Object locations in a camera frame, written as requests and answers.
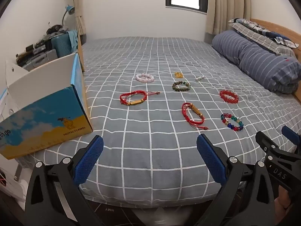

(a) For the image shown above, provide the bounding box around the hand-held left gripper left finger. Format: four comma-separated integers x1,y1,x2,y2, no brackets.
25,135,104,226

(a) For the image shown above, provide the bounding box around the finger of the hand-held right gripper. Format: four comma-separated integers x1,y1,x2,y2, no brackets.
256,131,286,160
282,125,301,156

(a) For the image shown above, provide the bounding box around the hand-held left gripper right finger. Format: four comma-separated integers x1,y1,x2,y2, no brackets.
196,134,277,226

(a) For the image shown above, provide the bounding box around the multicolour glass bead bracelet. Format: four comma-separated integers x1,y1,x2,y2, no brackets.
220,113,244,132

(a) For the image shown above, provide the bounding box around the blue and yellow cardboard box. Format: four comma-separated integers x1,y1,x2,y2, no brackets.
0,53,93,160

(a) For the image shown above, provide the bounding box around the red bead bracelet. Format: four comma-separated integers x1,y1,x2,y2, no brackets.
220,89,239,103

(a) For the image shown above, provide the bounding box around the red cord bracelet gold tube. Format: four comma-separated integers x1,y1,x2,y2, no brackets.
182,102,209,130
119,91,161,107

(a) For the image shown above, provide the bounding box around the green brown bead bracelet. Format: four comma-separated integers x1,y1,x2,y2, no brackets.
172,81,191,92

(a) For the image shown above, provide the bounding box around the pink bead bracelet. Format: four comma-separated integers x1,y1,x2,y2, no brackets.
136,73,154,83

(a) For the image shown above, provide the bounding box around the person's right hand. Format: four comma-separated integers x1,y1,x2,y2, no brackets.
274,186,294,220

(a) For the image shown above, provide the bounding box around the grey checked bed sheet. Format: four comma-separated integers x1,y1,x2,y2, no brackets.
33,36,301,209

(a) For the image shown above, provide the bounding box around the blue striped rolled quilt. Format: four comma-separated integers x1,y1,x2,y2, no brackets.
212,30,301,93

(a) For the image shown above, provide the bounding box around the wooden footboard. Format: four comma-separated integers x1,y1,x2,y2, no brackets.
78,34,85,73

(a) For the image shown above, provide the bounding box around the grey checked pillow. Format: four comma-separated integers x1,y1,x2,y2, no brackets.
229,22,284,53

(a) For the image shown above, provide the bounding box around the grey suitcase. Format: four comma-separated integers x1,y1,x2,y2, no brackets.
17,49,58,72

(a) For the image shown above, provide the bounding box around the wooden headboard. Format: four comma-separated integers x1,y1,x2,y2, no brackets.
250,18,301,109

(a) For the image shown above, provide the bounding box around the navy plaid pillow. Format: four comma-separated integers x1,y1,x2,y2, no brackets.
235,18,299,49

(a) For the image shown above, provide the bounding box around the teal suitcase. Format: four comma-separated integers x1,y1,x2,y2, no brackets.
52,32,72,58

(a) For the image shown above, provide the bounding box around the teal cloth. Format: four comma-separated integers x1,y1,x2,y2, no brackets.
68,30,79,52

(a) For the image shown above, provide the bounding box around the pile of dark electronic devices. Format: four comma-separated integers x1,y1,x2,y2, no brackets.
16,37,52,59

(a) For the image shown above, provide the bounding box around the black bag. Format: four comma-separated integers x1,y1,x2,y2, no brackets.
46,24,68,34

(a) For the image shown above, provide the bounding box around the beige curtain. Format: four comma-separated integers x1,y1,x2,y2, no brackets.
72,0,87,41
206,0,251,43

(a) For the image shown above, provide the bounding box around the blue desk lamp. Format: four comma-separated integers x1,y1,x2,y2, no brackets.
62,5,76,27

